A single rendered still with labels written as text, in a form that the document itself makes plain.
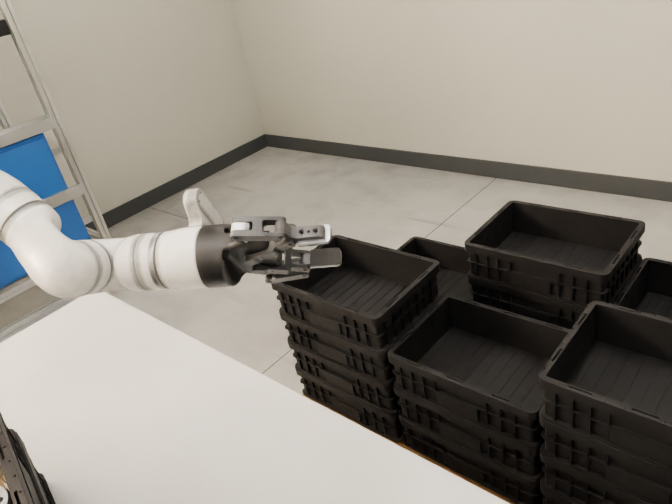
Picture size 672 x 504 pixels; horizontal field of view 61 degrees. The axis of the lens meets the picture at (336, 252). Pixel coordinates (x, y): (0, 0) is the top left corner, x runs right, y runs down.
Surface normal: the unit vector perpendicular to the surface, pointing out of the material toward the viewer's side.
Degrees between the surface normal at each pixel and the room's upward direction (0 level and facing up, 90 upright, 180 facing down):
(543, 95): 90
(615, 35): 90
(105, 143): 90
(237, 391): 0
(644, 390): 0
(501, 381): 0
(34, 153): 90
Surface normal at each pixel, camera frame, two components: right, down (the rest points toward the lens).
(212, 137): 0.74, 0.21
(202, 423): -0.18, -0.85
